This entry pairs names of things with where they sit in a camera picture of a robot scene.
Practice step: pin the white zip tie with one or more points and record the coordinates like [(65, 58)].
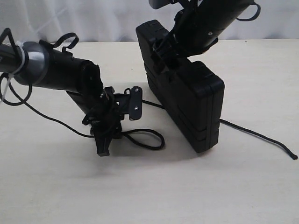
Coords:
[(9, 64)]

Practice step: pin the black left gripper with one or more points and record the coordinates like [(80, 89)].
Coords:
[(104, 114)]

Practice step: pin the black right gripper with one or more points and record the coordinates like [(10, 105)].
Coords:
[(196, 29)]

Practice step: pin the white curtain backdrop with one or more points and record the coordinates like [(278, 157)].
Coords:
[(116, 20)]

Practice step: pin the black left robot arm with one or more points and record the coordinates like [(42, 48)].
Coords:
[(39, 64)]

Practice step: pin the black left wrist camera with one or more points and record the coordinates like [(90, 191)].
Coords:
[(130, 103)]

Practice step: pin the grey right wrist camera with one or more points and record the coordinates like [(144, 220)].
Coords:
[(157, 4)]

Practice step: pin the black plastic case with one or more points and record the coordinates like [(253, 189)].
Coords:
[(190, 92)]

